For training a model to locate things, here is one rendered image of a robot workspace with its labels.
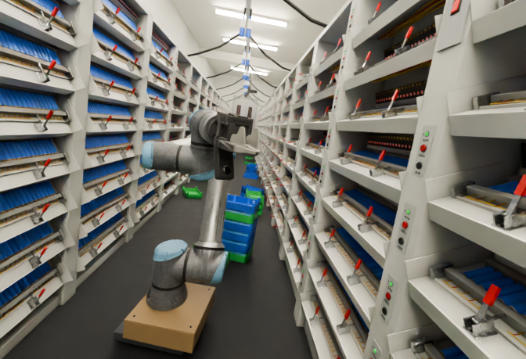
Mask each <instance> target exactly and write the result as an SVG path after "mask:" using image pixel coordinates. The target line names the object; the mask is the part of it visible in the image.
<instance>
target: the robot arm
mask: <svg viewBox="0 0 526 359"><path fill-rule="evenodd" d="M233 114H234V113H233ZM233 114H231V113H224V112H219V111H217V112H213V111H211V110H209V109H199V110H197V111H195V112H194V113H192V115H191V116H190V118H189V129H190V131H191V135H189V136H188V137H187V138H183V139H179V140H174V141H170V142H154V141H147V142H145V144H144V146H143V147H142V155H141V161H142V166H143V167H144V168H146V169H150V170H159V171H172V172H179V173H184V174H188V176H189V178H190V179H192V180H196V181H205V180H208V184H207V194H206V199H205V204H204V213H203V219H202V224H201V229H200V239H199V241H197V242H196V243H195V244H194V247H193V248H188V245H187V243H186V242H185V241H182V240H178V239H176V240H174V239H173V240H168V241H166V242H162V243H161V244H159V245H158V246H157V247H156V249H155V250H154V256H153V275H152V284H151V286H150V288H149V290H148V292H147V294H146V303H147V305H148V306H149V307H150V308H152V309H154V310H156V311H169V310H173V309H175V308H177V307H180V306H181V305H183V304H184V302H185V301H186V299H187V296H188V289H187V287H186V283H185V282H199V283H207V284H218V283H220V282H221V281H222V278H223V274H224V271H225V264H226V261H227V256H228V252H226V251H225V246H224V245H223V244H222V233H223V227H224V221H225V210H226V203H227V197H228V191H229V181H230V180H232V179H233V178H234V162H233V159H235V158H236V153H237V154H240V155H244V156H249V157H251V156H252V157H255V156H257V155H259V154H260V149H259V148H258V140H259V130H258V129H257V128H255V129H254V132H253V134H252V135H251V133H252V128H253V122H254V119H252V118H249V117H245V116H240V114H236V115H233ZM249 135H251V136H249Z"/></svg>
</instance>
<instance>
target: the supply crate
mask: <svg viewBox="0 0 526 359"><path fill-rule="evenodd" d="M247 199H248V198H246V197H242V196H236V202H235V203H234V202H233V200H234V195H230V194H229V200H228V201H227V203H226V208H227V209H231V210H238V211H242V212H246V213H249V214H255V212H256V211H257V209H258V208H259V206H260V200H261V198H260V197H258V199H250V203H249V205H247ZM253 201H255V203H254V204H253V206H252V203H253Z"/></svg>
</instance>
